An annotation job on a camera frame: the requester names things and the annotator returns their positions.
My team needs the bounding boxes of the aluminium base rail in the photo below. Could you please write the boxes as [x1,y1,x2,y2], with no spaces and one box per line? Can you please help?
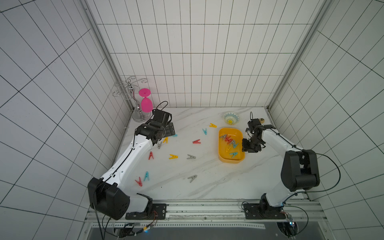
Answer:
[114,200,331,233]

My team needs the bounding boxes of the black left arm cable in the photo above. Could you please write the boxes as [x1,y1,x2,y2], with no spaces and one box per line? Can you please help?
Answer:
[101,100,169,193]

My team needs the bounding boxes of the patterned yellow blue bowl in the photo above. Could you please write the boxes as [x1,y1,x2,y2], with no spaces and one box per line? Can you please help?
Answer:
[224,112,240,125]

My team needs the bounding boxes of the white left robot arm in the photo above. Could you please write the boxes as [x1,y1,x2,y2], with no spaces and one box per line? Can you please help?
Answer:
[88,109,176,220]

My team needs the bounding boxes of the grey clothespin front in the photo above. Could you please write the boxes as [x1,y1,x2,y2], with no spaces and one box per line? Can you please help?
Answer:
[188,175,197,183]

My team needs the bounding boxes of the yellow storage box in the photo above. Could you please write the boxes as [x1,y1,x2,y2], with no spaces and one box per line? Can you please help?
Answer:
[218,128,245,164]

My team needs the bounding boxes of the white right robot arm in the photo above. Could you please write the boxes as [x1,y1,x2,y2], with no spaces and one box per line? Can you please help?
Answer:
[242,119,320,214]

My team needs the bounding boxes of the pink plastic wine glass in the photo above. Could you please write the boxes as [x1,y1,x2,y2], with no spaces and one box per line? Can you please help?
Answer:
[139,88,153,113]

